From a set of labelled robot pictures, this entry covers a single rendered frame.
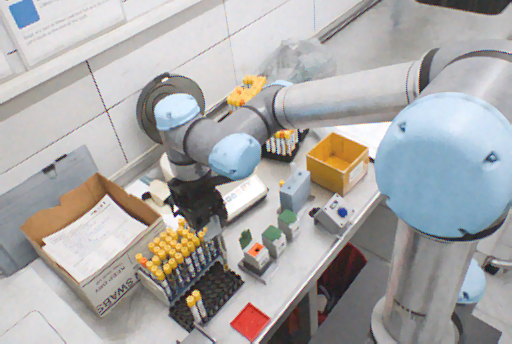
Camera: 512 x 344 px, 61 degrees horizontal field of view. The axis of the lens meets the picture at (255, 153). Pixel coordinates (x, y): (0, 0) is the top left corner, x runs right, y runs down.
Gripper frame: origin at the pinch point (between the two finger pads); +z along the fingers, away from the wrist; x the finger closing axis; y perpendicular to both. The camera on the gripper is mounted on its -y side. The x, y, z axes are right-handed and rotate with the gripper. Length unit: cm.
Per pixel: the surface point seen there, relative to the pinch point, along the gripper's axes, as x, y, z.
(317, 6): -50, -116, 2
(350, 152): 4, -51, 13
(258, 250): 5.2, -6.7, 11.1
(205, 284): -1.5, 6.0, 15.8
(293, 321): 2, -21, 70
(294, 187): 1.8, -26.5, 8.3
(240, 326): 11.3, 8.3, 18.0
